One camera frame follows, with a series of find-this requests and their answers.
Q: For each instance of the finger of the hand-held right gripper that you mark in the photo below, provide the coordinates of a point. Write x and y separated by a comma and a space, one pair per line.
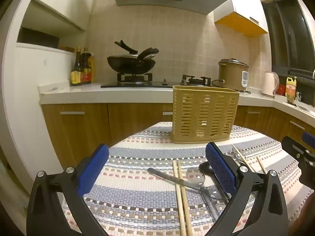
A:
309, 139
292, 147

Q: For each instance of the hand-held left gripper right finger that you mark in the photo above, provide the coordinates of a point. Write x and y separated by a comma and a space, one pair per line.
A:
220, 172

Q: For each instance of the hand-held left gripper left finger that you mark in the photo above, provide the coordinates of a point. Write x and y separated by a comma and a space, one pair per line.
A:
93, 172

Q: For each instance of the black plastic spoon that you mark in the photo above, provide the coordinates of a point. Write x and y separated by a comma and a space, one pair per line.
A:
205, 168

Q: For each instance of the wooden chopstick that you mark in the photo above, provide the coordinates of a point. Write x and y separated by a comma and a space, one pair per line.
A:
185, 201
260, 164
242, 156
179, 196

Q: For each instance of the yellow plastic utensil basket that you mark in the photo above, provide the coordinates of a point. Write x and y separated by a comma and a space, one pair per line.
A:
204, 113

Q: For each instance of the wooden base cabinets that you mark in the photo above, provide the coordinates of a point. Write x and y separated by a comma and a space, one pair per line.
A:
83, 132

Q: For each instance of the striped woven table cloth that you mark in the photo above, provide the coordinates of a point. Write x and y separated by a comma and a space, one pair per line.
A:
137, 196

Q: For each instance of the yellow oil bottle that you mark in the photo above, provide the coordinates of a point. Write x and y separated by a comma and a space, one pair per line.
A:
291, 88

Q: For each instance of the red container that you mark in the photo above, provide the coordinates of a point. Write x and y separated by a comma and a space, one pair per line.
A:
280, 89

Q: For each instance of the pale pink electric kettle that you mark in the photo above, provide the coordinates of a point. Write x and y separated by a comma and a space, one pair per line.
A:
268, 84

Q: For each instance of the white kitchen countertop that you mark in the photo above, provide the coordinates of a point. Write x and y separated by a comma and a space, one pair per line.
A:
98, 94

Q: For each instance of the brown rice cooker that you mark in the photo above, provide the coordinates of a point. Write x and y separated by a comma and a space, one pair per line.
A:
231, 76

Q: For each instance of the metal burner grate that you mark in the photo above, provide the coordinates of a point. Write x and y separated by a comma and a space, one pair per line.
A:
134, 76
195, 80

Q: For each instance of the dark sauce bottle yellow label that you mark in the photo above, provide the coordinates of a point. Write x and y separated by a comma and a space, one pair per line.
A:
76, 76

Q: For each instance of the black gas cooktop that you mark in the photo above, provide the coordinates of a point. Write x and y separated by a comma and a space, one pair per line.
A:
137, 85

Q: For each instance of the dark sauce bottle red label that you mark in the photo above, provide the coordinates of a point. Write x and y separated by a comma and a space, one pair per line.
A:
86, 73

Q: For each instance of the dark window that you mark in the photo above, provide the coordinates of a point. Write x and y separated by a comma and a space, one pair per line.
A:
290, 41

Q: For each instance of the black wok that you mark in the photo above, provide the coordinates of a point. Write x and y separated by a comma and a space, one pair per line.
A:
130, 67

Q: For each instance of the white yellow wall cabinet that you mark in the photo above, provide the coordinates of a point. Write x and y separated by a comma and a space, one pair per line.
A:
246, 12

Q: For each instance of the white open wall cabinet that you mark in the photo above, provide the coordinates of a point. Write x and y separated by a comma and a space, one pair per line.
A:
49, 24

